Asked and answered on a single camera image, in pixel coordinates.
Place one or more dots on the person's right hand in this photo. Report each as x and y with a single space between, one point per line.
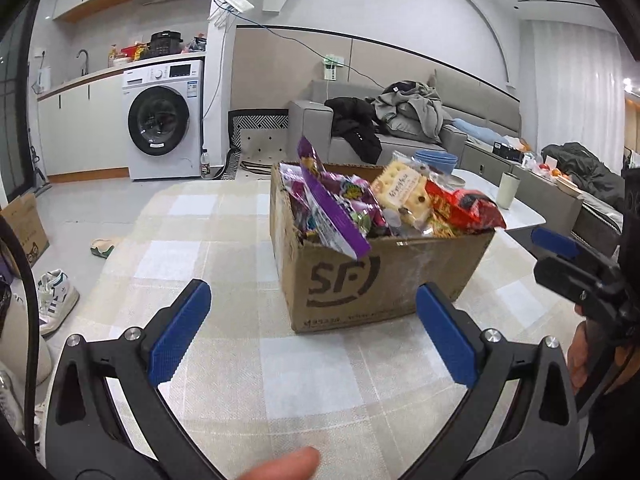
577 360

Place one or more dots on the grey clothes pile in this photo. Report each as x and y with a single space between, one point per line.
415 110

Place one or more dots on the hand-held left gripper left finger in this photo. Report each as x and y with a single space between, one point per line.
180 332

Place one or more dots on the white cup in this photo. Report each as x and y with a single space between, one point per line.
507 190

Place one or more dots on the wall socket with charger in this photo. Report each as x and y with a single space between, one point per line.
331 65

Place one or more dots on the white orange noodle snack packet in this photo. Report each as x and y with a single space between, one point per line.
442 229

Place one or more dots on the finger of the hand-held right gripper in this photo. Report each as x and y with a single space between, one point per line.
552 241
565 277

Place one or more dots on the beige checkered tablecloth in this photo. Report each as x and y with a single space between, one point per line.
210 260

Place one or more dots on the white sneaker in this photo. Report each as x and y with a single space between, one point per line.
57 300

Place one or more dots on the white washing machine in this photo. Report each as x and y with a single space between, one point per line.
160 125

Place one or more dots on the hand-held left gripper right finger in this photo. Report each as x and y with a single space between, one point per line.
445 335

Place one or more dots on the white base cabinets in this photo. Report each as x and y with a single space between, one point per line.
80 125

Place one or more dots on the red chip packet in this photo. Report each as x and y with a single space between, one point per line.
465 207

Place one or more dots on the black faucet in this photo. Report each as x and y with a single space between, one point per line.
84 60

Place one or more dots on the dark glass door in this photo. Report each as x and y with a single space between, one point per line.
15 110

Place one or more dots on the white curtain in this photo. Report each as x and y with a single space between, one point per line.
575 80

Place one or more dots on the clear water bottle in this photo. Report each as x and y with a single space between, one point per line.
205 165

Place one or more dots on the blue bowl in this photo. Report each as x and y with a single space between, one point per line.
440 160

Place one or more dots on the black flat box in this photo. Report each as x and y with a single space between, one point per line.
507 150

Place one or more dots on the brown cardboard box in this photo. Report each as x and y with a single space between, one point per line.
380 280

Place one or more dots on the light blue pillow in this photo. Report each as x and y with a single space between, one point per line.
477 131

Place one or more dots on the yellow cracker packet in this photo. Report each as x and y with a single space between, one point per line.
400 187

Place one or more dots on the black jacket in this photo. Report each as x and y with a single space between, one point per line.
355 125

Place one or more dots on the dark coat pile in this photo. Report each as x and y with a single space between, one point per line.
580 170

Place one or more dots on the grey sofa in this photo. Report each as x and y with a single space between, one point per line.
310 130

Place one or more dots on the black pressure cooker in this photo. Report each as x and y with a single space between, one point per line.
166 44

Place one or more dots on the person's left hand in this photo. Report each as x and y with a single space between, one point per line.
287 467

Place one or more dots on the white side table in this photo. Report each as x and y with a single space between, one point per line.
520 215

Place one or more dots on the black white patterned cushion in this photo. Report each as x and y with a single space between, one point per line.
260 135

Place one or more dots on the green beige slipper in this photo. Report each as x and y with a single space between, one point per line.
102 249

